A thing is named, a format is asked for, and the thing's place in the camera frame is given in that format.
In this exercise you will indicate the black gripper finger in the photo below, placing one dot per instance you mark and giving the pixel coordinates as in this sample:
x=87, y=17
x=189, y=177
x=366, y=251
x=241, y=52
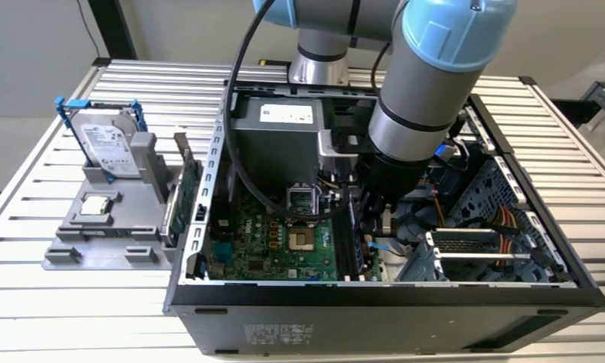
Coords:
x=385, y=223
x=369, y=215

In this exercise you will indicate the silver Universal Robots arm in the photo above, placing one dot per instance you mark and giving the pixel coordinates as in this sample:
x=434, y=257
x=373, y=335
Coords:
x=423, y=94

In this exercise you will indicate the CPU socket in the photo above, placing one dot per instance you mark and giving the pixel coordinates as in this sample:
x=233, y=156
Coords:
x=301, y=240

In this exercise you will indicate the metal disk bay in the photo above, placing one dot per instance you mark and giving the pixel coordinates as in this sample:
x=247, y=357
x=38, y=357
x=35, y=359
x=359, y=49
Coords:
x=463, y=256

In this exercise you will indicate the grey metal drive cage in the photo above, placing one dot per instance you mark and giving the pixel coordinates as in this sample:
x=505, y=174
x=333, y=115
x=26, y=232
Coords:
x=470, y=121

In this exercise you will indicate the grey power supply unit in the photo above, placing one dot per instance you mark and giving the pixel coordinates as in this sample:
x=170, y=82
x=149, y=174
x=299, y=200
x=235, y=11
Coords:
x=277, y=151

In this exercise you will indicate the green motherboard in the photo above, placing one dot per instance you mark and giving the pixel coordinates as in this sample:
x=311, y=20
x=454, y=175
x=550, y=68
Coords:
x=254, y=246

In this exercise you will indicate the black case fan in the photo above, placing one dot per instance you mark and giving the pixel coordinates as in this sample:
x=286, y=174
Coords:
x=223, y=211

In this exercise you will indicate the black PC case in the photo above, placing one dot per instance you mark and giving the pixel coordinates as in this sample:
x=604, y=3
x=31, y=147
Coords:
x=331, y=325

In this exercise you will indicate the blue expansion slot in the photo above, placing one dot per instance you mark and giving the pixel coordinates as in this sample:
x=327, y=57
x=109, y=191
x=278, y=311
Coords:
x=222, y=252

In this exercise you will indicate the green graphics card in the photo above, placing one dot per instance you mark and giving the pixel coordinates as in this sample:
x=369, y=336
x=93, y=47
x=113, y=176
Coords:
x=183, y=196

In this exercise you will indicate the yellow black plug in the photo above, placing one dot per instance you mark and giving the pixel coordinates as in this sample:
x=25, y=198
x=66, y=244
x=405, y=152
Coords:
x=263, y=61

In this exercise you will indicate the grey parts rack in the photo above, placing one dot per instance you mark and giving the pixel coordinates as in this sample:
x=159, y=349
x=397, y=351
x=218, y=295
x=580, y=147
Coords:
x=130, y=211

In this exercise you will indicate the silver CPU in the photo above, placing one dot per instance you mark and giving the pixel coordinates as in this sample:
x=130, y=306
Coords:
x=95, y=206

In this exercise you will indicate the hard disk in blue carrier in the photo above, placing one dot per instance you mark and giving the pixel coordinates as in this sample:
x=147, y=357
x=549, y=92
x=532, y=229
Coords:
x=105, y=151

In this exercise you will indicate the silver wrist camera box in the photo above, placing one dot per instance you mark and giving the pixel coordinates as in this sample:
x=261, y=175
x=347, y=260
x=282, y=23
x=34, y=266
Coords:
x=327, y=145

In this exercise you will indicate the black frame post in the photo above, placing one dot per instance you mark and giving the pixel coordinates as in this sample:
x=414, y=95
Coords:
x=111, y=26

